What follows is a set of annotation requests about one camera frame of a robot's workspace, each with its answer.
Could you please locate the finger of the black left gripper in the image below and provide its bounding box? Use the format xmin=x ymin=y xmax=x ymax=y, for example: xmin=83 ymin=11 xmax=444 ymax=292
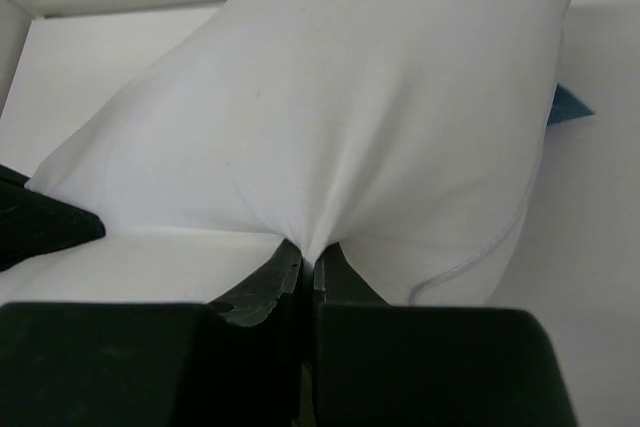
xmin=1 ymin=166 xmax=106 ymax=271

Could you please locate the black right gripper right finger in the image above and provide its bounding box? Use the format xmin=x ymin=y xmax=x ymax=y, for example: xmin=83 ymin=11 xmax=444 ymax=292
xmin=313 ymin=245 xmax=560 ymax=426

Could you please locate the white pillow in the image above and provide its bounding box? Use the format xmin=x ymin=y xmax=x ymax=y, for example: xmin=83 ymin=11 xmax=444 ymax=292
xmin=16 ymin=0 xmax=570 ymax=305

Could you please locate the blue pillowcase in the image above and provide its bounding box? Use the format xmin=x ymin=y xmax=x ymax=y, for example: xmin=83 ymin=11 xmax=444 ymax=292
xmin=547 ymin=84 xmax=594 ymax=126

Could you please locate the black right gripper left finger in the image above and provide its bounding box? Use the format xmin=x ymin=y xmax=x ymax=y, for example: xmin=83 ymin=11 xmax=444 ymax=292
xmin=1 ymin=242 xmax=303 ymax=426

